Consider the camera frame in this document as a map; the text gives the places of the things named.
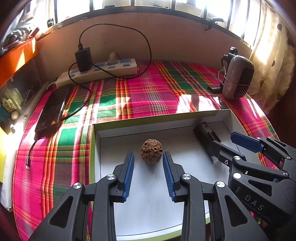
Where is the black charging cable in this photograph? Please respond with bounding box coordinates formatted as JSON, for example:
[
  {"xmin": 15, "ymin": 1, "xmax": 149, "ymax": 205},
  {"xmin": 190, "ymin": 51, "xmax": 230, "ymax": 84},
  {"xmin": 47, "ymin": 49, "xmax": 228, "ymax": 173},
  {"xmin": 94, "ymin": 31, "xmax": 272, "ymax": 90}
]
[{"xmin": 26, "ymin": 22, "xmax": 153, "ymax": 171}]

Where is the small green figurine card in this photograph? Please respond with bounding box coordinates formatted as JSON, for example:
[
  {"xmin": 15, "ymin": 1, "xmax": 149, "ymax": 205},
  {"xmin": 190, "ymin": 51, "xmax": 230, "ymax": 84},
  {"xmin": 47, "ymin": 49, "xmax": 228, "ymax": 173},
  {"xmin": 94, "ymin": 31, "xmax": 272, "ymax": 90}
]
[{"xmin": 1, "ymin": 98, "xmax": 16, "ymax": 113}]

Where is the black charger adapter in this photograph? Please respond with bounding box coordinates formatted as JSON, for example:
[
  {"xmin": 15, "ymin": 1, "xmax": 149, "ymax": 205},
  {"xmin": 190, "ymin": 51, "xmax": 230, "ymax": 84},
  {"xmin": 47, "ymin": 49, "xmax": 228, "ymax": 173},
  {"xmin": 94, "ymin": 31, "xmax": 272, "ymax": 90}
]
[{"xmin": 75, "ymin": 43, "xmax": 93, "ymax": 72}]

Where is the green white cardboard box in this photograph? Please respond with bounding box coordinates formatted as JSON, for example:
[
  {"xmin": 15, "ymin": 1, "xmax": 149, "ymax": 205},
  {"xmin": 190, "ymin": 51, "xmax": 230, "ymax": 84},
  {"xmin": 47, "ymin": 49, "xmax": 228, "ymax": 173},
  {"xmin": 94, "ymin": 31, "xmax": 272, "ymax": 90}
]
[{"xmin": 89, "ymin": 109, "xmax": 266, "ymax": 241}]

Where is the black phone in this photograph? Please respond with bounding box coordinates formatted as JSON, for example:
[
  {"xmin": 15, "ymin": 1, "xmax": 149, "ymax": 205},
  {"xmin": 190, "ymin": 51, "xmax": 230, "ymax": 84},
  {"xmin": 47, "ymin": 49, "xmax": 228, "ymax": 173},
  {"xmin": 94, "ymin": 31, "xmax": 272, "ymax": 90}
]
[{"xmin": 34, "ymin": 85, "xmax": 72, "ymax": 141}]

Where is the orange planter tray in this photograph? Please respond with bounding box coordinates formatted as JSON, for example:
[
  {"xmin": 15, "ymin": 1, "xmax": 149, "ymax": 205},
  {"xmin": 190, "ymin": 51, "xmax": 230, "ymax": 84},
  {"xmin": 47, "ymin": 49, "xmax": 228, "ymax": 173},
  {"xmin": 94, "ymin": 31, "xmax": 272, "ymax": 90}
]
[{"xmin": 0, "ymin": 37, "xmax": 38, "ymax": 87}]

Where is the beige power strip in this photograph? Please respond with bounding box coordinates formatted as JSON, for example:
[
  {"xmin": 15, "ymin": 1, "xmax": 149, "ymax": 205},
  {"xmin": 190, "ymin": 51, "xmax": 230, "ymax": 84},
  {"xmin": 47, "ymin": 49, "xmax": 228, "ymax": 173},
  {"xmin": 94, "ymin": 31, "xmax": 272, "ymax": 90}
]
[{"xmin": 55, "ymin": 59, "xmax": 137, "ymax": 88}]

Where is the grey portable heater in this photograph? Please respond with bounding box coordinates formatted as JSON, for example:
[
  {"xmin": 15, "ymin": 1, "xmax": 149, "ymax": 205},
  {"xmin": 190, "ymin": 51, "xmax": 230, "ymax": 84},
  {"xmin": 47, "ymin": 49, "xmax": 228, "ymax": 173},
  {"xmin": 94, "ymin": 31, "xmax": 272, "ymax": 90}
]
[{"xmin": 221, "ymin": 47, "xmax": 254, "ymax": 99}]

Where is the polka dot curtain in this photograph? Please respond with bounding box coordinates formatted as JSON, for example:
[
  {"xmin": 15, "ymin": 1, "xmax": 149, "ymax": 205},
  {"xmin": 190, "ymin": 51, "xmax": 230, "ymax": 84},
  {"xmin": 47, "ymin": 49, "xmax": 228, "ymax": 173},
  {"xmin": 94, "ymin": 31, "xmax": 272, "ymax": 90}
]
[{"xmin": 248, "ymin": 6, "xmax": 295, "ymax": 113}]

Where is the plaid pink green bedsheet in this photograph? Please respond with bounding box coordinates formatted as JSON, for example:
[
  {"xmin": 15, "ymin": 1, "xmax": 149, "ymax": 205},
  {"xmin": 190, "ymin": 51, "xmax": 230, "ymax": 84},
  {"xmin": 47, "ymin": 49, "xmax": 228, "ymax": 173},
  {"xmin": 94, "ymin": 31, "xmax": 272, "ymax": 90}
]
[{"xmin": 13, "ymin": 61, "xmax": 277, "ymax": 240}]

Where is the large brown walnut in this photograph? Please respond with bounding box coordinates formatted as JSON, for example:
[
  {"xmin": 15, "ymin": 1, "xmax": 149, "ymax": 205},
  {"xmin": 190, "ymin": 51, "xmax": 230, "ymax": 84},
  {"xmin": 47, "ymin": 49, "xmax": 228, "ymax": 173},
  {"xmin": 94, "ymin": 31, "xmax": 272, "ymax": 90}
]
[{"xmin": 140, "ymin": 139, "xmax": 163, "ymax": 164}]

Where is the black bike light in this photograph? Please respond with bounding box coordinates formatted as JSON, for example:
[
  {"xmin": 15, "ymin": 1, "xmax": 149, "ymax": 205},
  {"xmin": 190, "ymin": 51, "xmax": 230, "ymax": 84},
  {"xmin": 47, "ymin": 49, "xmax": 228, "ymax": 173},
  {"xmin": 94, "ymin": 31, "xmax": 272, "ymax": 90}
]
[{"xmin": 193, "ymin": 121, "xmax": 221, "ymax": 163}]

